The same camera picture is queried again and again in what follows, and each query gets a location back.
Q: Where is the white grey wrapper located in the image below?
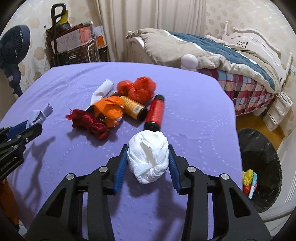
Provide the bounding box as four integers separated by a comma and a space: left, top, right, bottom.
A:
26, 104, 53, 128

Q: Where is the yellow foam net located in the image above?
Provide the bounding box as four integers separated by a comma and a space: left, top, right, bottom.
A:
242, 169, 254, 186

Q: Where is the white tissue ball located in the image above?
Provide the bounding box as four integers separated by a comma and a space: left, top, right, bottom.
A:
127, 130, 169, 184

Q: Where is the orange-red foam net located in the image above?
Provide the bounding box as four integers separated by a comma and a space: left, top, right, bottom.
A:
242, 185, 251, 196

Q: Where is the black lined trash bin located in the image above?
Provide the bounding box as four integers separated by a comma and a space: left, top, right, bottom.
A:
238, 128, 282, 213

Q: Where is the white wardrobe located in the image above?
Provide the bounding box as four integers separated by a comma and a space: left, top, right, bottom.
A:
260, 130, 296, 237

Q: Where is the purple table cloth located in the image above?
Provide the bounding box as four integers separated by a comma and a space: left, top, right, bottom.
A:
1, 62, 242, 227

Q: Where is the dark red fabric scrap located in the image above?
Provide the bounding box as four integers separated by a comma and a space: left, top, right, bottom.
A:
65, 109, 111, 141

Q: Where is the dark blue fan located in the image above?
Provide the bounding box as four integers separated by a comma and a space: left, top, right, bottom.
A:
1, 25, 31, 97

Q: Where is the orange crumpled paper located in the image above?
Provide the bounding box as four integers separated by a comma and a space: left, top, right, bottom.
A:
87, 96, 124, 128

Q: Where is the black trolley with boxes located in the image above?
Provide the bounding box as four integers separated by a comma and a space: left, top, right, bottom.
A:
45, 3, 108, 67

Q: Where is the small white waste bin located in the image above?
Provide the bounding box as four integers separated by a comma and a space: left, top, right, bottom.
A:
253, 106, 266, 116

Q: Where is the white plastic drawer unit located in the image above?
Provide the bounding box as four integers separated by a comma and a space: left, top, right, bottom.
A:
263, 91, 293, 131

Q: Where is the plaid bed sheet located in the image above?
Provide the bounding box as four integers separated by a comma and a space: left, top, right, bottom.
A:
198, 69, 274, 116

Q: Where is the yellow thread spool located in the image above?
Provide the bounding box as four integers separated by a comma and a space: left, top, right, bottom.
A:
112, 94, 148, 122

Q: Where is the red thread spool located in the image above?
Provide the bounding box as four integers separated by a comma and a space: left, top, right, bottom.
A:
144, 94, 165, 132

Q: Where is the red plastic bag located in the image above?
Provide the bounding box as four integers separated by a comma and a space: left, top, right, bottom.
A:
116, 76, 156, 104

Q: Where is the white wooden bed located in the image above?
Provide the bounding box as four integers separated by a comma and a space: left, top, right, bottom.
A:
125, 21, 296, 117

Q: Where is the cream curtain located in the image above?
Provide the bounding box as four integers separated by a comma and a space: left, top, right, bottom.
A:
95, 0, 206, 62

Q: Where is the blue beige quilt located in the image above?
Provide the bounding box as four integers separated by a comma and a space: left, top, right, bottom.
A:
126, 28, 281, 93

